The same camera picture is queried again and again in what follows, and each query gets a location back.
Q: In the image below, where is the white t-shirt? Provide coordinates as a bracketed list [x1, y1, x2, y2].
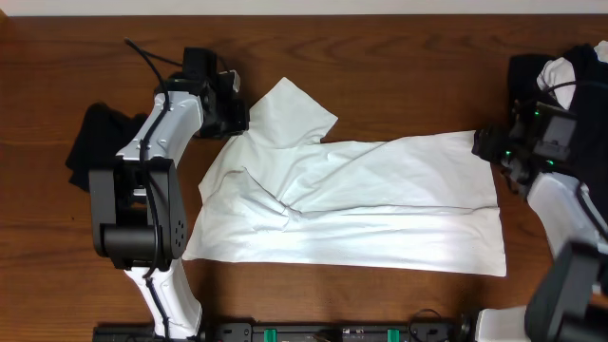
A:
[183, 79, 506, 276]

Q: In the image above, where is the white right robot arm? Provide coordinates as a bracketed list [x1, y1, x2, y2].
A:
[461, 104, 607, 342]

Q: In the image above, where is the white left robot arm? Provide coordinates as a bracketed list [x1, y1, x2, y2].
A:
[89, 70, 249, 341]

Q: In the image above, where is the white garment in pile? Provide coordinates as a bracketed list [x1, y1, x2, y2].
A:
[537, 41, 607, 109]

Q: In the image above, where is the black garment pile right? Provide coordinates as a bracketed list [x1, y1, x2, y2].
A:
[506, 43, 608, 219]

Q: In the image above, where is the folded black garment left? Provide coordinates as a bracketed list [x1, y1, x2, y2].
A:
[66, 103, 147, 192]

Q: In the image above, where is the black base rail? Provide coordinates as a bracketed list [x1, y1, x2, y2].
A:
[91, 320, 475, 342]

